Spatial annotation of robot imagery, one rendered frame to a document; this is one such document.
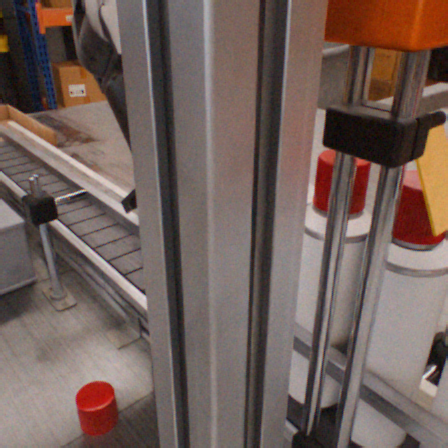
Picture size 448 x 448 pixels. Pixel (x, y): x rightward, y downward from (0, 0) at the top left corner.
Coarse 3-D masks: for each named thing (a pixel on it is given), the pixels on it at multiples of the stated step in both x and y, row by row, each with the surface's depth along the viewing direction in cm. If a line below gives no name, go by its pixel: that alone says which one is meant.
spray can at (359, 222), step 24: (360, 168) 28; (360, 192) 29; (312, 216) 31; (360, 216) 30; (312, 240) 30; (360, 240) 30; (312, 264) 31; (360, 264) 31; (312, 288) 32; (312, 312) 33; (336, 312) 32; (336, 336) 33; (336, 384) 36
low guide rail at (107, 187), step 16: (16, 128) 91; (32, 144) 87; (48, 144) 83; (64, 160) 77; (80, 176) 73; (96, 176) 70; (112, 192) 66; (432, 384) 35; (416, 400) 36; (432, 400) 34
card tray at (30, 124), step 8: (0, 112) 123; (8, 112) 124; (16, 112) 119; (0, 120) 123; (8, 120) 123; (16, 120) 121; (24, 120) 116; (32, 120) 112; (8, 128) 117; (32, 128) 113; (40, 128) 109; (48, 128) 105; (40, 136) 111; (48, 136) 107; (56, 144) 105
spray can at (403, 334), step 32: (416, 192) 25; (416, 224) 26; (416, 256) 26; (384, 288) 28; (416, 288) 27; (352, 320) 32; (384, 320) 29; (416, 320) 28; (384, 352) 30; (416, 352) 29; (416, 384) 31
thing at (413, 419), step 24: (24, 144) 68; (48, 168) 62; (96, 192) 54; (120, 216) 50; (336, 360) 31; (384, 384) 29; (384, 408) 29; (408, 408) 28; (408, 432) 28; (432, 432) 26
